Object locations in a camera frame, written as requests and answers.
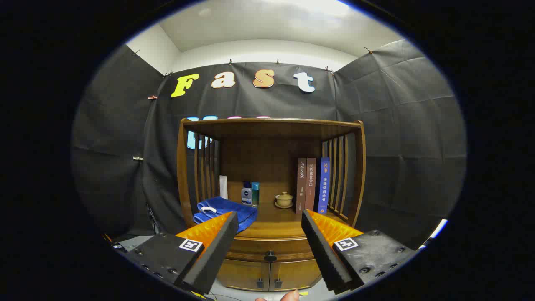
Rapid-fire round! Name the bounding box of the blue book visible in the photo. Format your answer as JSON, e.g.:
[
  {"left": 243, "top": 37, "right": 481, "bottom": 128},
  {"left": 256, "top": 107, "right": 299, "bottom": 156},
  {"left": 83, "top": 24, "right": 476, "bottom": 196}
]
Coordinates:
[{"left": 316, "top": 157, "right": 331, "bottom": 215}]

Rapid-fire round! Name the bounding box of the wooden countertop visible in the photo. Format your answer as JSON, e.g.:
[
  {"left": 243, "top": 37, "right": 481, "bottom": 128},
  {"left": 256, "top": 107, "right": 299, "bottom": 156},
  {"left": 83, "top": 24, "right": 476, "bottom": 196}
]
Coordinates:
[{"left": 188, "top": 201, "right": 349, "bottom": 240}]

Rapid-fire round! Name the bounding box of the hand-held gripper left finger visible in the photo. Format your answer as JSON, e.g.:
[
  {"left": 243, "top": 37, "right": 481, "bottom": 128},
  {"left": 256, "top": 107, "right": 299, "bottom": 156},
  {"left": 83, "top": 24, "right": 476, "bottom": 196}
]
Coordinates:
[{"left": 125, "top": 211, "right": 239, "bottom": 295}]

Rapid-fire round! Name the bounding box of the thin black stand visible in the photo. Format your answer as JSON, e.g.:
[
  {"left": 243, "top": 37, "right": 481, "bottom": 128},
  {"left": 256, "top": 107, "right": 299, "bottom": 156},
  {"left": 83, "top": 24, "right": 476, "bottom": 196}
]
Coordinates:
[{"left": 145, "top": 203, "right": 163, "bottom": 235}]

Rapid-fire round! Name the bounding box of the dark brown book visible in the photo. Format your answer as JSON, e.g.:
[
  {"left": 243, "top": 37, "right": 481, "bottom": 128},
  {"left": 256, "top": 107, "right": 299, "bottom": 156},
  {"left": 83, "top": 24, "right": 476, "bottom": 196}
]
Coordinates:
[{"left": 296, "top": 158, "right": 308, "bottom": 214}]

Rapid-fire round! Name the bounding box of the black floor device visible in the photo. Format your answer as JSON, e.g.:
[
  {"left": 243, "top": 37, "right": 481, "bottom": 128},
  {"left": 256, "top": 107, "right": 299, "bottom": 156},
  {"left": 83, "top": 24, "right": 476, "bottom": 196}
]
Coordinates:
[{"left": 110, "top": 234, "right": 128, "bottom": 253}]

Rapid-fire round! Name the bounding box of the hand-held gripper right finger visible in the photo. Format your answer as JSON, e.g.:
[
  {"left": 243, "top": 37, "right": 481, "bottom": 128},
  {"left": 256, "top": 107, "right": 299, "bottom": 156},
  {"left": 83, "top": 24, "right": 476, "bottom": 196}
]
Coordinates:
[{"left": 301, "top": 209, "right": 418, "bottom": 294}]

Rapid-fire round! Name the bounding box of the reddish brown book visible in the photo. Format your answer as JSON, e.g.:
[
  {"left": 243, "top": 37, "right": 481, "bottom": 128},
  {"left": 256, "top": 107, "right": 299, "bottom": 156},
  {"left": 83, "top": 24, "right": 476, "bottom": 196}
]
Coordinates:
[{"left": 305, "top": 158, "right": 317, "bottom": 212}]

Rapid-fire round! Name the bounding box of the blue towel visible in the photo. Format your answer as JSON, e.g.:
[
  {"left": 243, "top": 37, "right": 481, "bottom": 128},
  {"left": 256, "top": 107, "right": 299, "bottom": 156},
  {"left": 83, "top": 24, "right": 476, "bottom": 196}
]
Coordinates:
[{"left": 193, "top": 197, "right": 258, "bottom": 233}]

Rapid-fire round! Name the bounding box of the wooden cabinet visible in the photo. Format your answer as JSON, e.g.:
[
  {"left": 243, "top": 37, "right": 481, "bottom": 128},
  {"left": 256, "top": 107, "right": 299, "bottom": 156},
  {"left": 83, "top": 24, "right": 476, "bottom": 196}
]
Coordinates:
[{"left": 176, "top": 117, "right": 367, "bottom": 292}]

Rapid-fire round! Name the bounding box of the beige lidded teacup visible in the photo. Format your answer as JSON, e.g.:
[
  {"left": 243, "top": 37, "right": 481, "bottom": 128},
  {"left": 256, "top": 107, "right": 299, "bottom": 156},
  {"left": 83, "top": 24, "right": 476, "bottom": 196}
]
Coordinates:
[{"left": 275, "top": 191, "right": 294, "bottom": 209}]

